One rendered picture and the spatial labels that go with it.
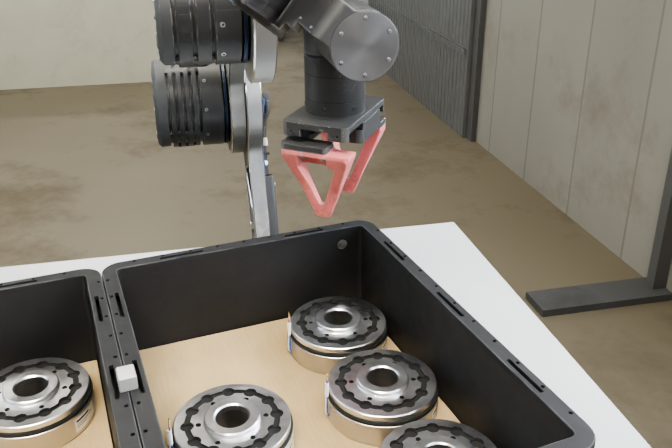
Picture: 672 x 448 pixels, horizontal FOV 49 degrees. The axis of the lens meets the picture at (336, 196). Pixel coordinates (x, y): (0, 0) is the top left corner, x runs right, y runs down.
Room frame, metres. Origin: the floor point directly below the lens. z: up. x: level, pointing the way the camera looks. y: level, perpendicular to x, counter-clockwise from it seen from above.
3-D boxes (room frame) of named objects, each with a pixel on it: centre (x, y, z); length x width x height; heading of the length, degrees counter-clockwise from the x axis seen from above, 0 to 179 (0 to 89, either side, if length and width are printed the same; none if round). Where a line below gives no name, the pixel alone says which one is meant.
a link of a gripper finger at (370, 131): (0.69, -0.01, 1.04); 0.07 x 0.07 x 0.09; 67
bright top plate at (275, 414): (0.50, 0.09, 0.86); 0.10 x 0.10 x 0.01
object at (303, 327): (0.66, 0.00, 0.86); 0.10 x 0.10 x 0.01
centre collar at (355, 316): (0.66, 0.00, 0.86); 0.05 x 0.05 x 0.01
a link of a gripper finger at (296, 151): (0.66, 0.01, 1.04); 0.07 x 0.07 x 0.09; 67
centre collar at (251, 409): (0.50, 0.09, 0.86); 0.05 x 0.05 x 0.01
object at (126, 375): (0.46, 0.16, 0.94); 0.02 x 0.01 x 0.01; 22
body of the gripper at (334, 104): (0.67, 0.00, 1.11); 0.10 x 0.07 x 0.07; 157
